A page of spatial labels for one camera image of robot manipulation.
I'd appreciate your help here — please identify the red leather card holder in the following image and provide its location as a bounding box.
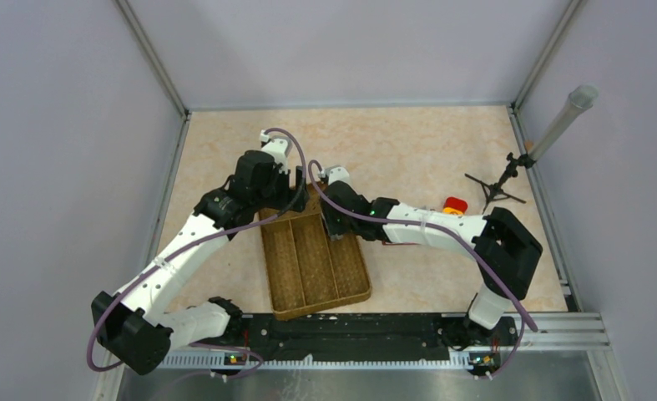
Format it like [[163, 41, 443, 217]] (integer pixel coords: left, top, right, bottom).
[[382, 240, 418, 246]]

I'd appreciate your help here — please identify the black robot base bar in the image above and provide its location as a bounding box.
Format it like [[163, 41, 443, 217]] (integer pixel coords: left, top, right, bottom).
[[205, 312, 518, 363]]

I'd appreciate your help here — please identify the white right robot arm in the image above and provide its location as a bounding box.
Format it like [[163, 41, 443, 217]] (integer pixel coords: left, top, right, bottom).
[[318, 180, 543, 344]]

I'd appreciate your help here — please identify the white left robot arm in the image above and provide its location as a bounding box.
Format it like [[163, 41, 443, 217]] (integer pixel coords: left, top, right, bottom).
[[86, 141, 308, 375]]

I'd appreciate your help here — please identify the woven bamboo tray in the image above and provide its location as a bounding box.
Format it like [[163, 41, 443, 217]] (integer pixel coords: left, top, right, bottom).
[[260, 185, 372, 321]]

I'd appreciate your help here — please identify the red yellow plastic case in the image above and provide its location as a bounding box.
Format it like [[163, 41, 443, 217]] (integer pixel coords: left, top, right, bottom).
[[442, 196, 468, 216]]

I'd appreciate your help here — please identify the black mini tripod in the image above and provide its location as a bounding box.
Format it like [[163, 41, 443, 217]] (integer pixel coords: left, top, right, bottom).
[[464, 152, 536, 212]]

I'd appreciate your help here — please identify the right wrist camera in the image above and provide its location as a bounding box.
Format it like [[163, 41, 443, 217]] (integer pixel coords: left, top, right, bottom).
[[319, 165, 351, 185]]

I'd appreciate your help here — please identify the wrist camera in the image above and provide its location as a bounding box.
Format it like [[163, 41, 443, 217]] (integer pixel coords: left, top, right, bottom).
[[260, 129, 293, 175], [319, 165, 351, 185]]

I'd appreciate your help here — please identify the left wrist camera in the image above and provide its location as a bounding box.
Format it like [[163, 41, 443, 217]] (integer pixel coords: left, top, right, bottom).
[[260, 129, 293, 175]]

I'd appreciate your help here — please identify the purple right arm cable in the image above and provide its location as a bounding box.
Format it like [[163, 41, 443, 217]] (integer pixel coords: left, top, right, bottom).
[[306, 160, 539, 334]]

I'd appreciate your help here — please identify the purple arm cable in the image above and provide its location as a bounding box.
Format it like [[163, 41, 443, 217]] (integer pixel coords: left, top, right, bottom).
[[86, 127, 309, 372], [306, 160, 539, 334]]

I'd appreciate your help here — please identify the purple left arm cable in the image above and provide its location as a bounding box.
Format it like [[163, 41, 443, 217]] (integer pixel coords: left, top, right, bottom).
[[86, 127, 309, 372]]

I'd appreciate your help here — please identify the aluminium frame rail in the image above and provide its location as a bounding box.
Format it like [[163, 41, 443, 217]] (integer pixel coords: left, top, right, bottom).
[[113, 0, 190, 121]]

